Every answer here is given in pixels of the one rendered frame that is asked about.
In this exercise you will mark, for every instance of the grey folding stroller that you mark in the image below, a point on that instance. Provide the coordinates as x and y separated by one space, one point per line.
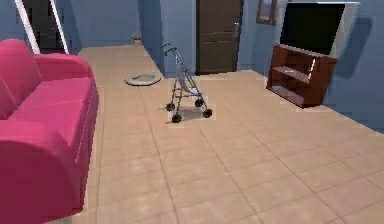
182 78

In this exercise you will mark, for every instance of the pink sofa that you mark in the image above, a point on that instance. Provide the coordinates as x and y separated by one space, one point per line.
43 133

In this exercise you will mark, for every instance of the black television set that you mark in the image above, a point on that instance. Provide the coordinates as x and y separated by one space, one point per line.
311 28

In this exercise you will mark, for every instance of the dark brown room door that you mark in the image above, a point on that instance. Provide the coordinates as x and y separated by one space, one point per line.
217 36

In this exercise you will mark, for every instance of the brown framed wall picture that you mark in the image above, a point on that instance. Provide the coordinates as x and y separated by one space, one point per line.
266 11

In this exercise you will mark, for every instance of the white framed standing mirror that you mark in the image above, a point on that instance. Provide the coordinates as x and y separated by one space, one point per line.
41 25

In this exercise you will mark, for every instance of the dark red wooden shelf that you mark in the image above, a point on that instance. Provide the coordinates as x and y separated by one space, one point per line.
300 75

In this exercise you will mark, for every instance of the small potted house plant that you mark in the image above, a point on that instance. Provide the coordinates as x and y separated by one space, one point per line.
137 39

